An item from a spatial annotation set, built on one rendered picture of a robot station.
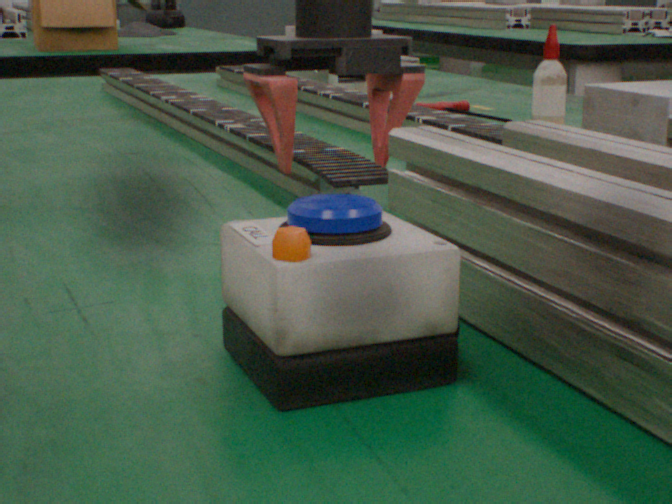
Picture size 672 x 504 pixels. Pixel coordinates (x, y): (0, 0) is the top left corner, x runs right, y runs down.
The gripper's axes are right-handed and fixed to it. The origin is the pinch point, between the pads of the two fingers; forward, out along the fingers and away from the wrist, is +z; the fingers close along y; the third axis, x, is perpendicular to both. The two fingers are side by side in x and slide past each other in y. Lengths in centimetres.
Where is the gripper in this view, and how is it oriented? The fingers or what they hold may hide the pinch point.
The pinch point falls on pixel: (333, 159)
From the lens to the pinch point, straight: 78.1
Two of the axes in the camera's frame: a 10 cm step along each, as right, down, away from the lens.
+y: 9.3, -1.0, 3.6
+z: 0.0, 9.7, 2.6
